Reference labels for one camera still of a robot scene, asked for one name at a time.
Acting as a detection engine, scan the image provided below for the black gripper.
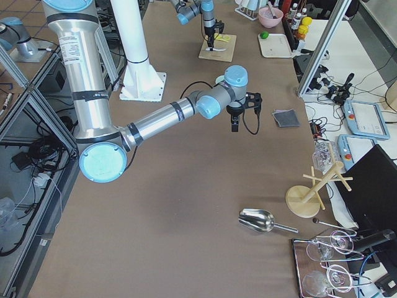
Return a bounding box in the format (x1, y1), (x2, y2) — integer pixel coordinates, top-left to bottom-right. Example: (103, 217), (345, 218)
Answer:
(226, 105), (244, 132)
(204, 26), (215, 50)

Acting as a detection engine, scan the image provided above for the white ceramic spoon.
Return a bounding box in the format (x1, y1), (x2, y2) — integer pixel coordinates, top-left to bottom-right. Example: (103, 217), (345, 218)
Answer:
(205, 47), (226, 52)

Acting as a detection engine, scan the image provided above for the light green bowl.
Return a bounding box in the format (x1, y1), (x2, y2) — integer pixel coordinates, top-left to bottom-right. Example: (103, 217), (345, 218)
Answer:
(215, 75), (224, 85)

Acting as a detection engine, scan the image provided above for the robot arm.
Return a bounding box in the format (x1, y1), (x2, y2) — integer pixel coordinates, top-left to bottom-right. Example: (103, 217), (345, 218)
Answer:
(43, 1), (248, 183)
(170, 0), (216, 51)

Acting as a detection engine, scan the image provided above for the pink bowl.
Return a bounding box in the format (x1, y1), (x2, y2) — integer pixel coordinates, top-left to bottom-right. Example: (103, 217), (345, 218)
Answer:
(258, 7), (284, 28)

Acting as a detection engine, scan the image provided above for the yellow plastic knife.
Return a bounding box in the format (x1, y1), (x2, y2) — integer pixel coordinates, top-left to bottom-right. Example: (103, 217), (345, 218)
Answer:
(215, 34), (230, 42)

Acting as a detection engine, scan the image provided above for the bamboo cutting board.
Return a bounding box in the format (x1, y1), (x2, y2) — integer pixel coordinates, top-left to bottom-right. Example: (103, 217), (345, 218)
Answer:
(198, 33), (237, 62)

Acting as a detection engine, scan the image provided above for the grey folded cloth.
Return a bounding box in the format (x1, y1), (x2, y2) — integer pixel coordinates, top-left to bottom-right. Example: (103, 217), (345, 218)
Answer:
(272, 109), (300, 128)

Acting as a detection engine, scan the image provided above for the green lime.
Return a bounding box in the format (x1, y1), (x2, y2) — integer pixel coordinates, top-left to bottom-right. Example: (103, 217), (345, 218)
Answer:
(261, 31), (269, 39)

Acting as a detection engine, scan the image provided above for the cream rabbit tray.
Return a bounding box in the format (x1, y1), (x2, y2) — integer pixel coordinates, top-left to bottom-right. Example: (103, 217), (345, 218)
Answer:
(257, 34), (292, 58)

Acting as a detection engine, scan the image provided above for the metal tube with black cap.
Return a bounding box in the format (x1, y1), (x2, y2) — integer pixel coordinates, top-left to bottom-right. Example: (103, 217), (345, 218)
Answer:
(267, 1), (277, 19)

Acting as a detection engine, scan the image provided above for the black headset stand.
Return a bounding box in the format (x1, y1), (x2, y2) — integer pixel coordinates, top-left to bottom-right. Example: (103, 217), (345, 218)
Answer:
(293, 49), (328, 82)

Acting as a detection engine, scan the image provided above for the crystal glass dish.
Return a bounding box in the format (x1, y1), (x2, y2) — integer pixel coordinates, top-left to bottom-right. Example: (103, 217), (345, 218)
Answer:
(312, 141), (340, 172)

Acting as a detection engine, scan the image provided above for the metal scoop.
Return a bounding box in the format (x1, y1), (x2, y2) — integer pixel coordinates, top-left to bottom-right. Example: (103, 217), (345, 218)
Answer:
(238, 208), (299, 233)

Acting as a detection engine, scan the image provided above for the yellow lemon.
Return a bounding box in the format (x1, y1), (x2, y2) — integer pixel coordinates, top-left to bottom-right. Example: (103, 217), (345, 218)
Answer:
(301, 16), (313, 26)

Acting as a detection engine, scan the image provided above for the wooden mug tree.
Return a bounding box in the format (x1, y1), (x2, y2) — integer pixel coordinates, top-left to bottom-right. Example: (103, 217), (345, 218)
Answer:
(285, 144), (353, 218)

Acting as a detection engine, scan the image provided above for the black monitor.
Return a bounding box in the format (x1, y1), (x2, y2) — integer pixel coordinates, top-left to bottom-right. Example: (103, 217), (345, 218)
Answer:
(336, 145), (396, 231)

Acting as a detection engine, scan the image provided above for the white camera post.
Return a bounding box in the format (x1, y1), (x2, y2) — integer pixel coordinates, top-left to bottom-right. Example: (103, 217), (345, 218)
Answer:
(111, 0), (166, 102)

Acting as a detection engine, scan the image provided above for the aluminium frame post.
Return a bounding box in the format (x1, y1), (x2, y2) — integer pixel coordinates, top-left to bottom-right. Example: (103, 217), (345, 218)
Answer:
(297, 0), (351, 97)

